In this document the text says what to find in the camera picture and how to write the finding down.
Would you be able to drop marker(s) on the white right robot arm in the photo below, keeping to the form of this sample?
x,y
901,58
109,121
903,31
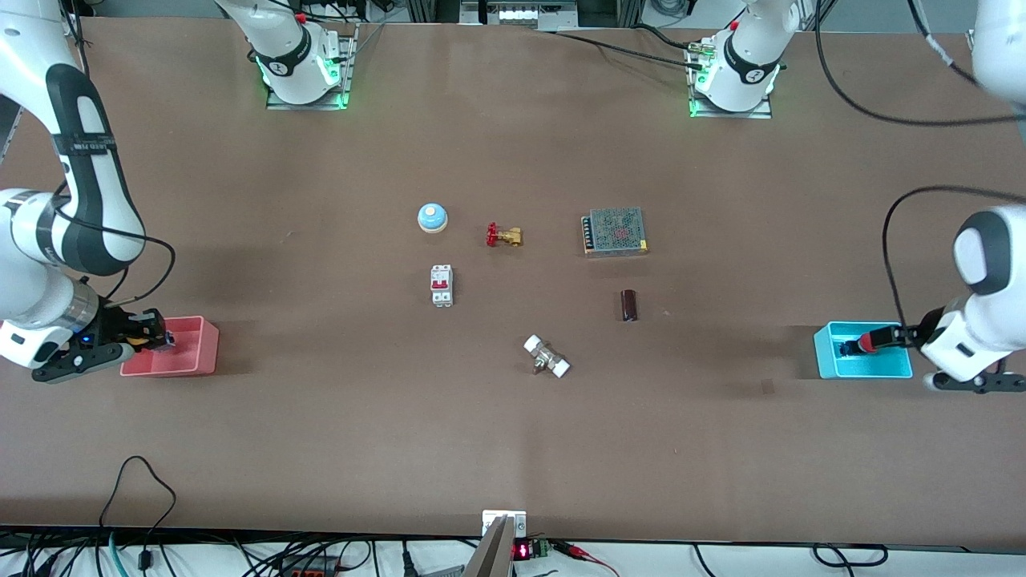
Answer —
x,y
88,184

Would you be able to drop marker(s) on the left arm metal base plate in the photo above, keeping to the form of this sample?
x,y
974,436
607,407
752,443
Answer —
x,y
761,112

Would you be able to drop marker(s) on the blue service bell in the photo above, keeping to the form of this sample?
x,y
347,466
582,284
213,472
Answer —
x,y
432,216

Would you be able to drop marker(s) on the white circuit breaker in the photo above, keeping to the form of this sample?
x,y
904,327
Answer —
x,y
442,285

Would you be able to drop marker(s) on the pink plastic box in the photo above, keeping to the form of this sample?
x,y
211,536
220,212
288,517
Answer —
x,y
188,353

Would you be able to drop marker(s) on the white mounting plate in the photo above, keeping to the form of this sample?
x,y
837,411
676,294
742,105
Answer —
x,y
517,521

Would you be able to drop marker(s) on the metal mesh power supply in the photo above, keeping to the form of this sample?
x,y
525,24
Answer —
x,y
616,231

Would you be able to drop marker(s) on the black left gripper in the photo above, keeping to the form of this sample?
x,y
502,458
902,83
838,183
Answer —
x,y
928,327

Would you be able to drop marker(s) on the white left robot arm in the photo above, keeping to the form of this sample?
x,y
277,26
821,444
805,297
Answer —
x,y
982,256

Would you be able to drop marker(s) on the white steel pipe fitting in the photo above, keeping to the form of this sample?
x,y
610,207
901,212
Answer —
x,y
547,357

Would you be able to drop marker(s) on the red push button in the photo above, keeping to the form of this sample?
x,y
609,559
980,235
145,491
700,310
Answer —
x,y
864,345

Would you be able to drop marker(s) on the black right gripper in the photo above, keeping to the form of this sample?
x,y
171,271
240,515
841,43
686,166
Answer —
x,y
113,324

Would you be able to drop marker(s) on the dark red cylinder capacitor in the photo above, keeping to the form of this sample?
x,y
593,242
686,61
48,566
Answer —
x,y
629,305

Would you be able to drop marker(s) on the red digit display module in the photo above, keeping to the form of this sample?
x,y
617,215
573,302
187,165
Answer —
x,y
523,550

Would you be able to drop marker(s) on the cyan plastic box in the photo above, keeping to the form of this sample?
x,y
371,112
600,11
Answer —
x,y
874,365

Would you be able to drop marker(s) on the aluminium frame with white device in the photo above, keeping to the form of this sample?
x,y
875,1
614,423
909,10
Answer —
x,y
517,12

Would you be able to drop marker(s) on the red clip lead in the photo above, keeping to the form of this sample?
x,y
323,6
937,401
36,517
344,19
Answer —
x,y
589,554

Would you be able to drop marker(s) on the grey metal bracket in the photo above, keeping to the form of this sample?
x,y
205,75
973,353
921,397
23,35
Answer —
x,y
490,553

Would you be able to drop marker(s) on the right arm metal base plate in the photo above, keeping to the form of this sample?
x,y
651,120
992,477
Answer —
x,y
350,56

